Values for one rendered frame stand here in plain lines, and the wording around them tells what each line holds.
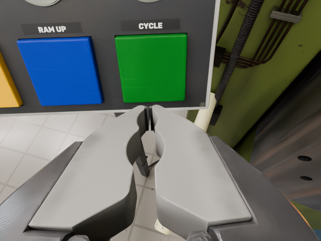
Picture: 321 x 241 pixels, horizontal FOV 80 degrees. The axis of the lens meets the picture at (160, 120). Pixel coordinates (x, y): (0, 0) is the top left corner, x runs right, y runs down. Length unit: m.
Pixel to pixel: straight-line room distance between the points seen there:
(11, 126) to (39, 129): 0.20
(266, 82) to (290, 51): 0.11
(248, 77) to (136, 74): 0.44
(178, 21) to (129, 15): 0.05
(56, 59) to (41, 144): 1.27
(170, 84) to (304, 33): 0.36
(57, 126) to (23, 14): 1.28
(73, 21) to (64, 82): 0.07
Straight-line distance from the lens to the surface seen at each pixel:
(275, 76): 0.60
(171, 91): 0.23
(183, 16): 0.22
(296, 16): 0.49
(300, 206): 0.86
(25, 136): 1.59
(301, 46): 0.55
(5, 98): 0.29
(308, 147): 0.48
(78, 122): 1.46
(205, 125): 0.61
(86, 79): 0.24
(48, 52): 0.24
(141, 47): 0.21
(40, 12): 0.25
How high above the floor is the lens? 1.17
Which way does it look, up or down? 61 degrees down
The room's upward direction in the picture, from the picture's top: 2 degrees counter-clockwise
